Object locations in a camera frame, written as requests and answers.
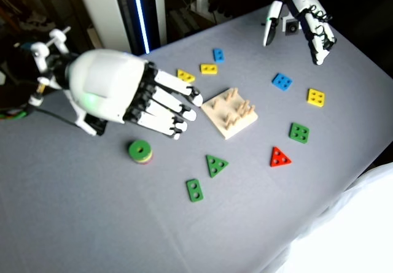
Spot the stack of colourful wooden rings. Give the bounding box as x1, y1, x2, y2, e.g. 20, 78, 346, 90
128, 139, 154, 166

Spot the yellow triangle block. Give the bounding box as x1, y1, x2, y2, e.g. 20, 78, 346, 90
176, 68, 196, 83

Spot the blue square block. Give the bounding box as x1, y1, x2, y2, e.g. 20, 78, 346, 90
271, 72, 294, 92

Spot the yellow square block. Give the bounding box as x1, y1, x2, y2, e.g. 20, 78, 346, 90
306, 88, 326, 108

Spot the yellow rectangle block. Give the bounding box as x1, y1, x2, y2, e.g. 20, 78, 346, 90
200, 63, 219, 75

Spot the wooden peg board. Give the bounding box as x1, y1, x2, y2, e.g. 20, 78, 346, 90
200, 87, 259, 140

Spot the green square block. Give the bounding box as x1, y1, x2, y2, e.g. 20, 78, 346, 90
288, 121, 311, 145

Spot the green triangle block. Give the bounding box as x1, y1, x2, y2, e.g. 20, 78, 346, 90
205, 154, 230, 179

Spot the green rectangle block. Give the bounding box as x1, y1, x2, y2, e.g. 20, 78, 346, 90
185, 179, 204, 203

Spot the red triangle block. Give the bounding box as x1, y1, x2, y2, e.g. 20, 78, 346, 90
270, 146, 292, 168

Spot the white column with blue light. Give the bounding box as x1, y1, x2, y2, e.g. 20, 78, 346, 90
75, 0, 168, 55

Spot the white power adapter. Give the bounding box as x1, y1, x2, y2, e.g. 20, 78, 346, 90
190, 0, 210, 13

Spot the grey table cloth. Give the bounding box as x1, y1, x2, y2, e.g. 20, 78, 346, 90
0, 4, 393, 273

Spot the white backdrop sheet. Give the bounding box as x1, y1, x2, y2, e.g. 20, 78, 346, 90
270, 162, 393, 273

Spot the small black camera on mount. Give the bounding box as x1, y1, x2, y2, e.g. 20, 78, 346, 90
281, 17, 301, 36

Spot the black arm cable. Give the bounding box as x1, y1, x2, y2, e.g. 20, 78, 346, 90
27, 104, 81, 129

